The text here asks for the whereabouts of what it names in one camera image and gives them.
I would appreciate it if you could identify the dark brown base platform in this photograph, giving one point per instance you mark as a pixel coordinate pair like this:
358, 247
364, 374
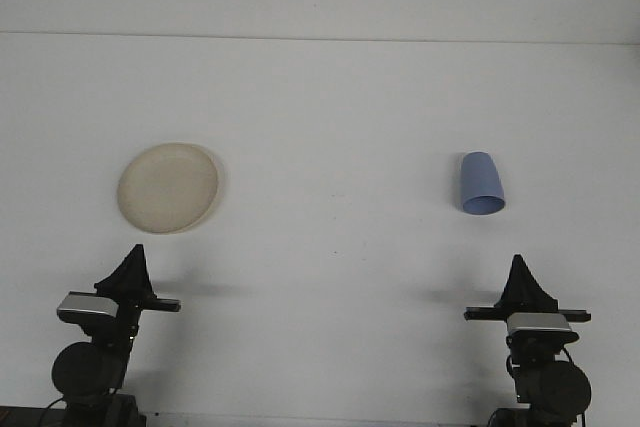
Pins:
20, 417

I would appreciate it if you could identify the pale round plate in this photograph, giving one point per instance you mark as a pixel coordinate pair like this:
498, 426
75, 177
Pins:
167, 189

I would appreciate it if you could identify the pale blue cup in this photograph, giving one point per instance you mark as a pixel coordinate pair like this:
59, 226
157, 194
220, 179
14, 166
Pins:
479, 177

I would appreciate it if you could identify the grey gripper camera box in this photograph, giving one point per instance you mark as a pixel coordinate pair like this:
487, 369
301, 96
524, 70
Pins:
87, 306
540, 323

